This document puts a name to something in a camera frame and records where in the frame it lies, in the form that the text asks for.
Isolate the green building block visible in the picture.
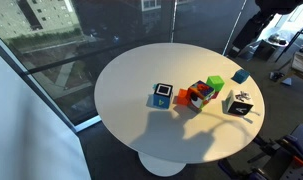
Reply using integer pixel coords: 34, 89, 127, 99
205, 75, 225, 93

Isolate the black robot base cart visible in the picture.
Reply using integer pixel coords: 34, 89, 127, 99
220, 123, 303, 180

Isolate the orange building block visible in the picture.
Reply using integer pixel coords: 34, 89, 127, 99
176, 88, 191, 107

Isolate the beige building with dark strip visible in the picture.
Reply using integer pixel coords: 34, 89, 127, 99
0, 0, 81, 40

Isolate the blue cube black-white top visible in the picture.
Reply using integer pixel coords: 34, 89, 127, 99
152, 82, 174, 110

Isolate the multicoloured picture cube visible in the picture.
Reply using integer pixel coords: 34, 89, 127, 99
186, 79, 216, 112

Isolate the checkered cube with zebra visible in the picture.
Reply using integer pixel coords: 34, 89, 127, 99
223, 89, 255, 117

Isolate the teal cube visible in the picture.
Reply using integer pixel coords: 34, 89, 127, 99
231, 68, 251, 85

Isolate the dark corner window mullion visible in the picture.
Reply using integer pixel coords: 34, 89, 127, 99
0, 28, 102, 133

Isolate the black box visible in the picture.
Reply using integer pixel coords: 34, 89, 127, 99
254, 39, 277, 62

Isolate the dark standing equipment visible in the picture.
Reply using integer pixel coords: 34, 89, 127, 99
226, 0, 303, 58

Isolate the round white dish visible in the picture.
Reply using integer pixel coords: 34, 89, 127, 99
268, 33, 290, 48

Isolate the blue clamp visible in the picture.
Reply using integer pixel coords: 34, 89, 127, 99
280, 134, 303, 158

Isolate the white table pedestal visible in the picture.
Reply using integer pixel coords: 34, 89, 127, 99
137, 151, 187, 178

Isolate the black frame desk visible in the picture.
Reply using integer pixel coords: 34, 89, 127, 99
274, 23, 303, 84

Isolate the orange clamp handle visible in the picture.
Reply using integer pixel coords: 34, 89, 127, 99
292, 154, 303, 168

